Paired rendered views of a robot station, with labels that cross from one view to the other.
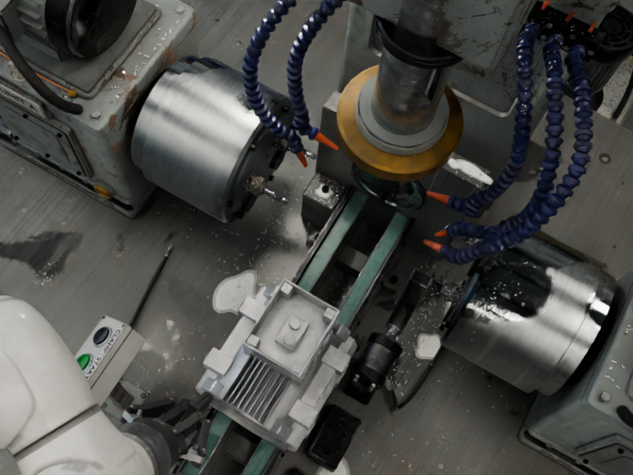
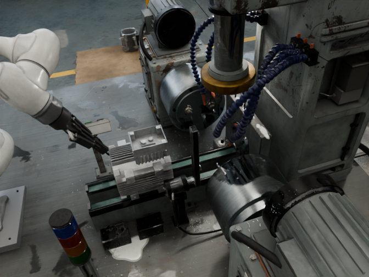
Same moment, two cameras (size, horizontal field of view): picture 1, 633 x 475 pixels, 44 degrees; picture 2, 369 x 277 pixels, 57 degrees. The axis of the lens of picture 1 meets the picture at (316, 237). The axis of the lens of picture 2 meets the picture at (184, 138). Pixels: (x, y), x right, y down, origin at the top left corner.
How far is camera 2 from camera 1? 0.85 m
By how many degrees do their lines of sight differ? 38
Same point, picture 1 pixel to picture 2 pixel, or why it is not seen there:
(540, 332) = (236, 193)
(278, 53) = not seen: hidden behind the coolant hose
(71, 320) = (113, 142)
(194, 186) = (167, 98)
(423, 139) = (224, 73)
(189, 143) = (173, 81)
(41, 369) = (39, 45)
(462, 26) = not seen: outside the picture
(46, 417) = (28, 55)
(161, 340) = not seen: hidden behind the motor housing
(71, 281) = (125, 133)
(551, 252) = (270, 170)
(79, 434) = (29, 65)
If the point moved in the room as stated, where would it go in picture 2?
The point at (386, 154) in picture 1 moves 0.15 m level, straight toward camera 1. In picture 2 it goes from (210, 76) to (169, 93)
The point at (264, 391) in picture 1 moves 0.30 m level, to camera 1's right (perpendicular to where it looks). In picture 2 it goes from (122, 156) to (177, 208)
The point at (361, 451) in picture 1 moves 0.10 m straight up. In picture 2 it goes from (157, 242) to (154, 226)
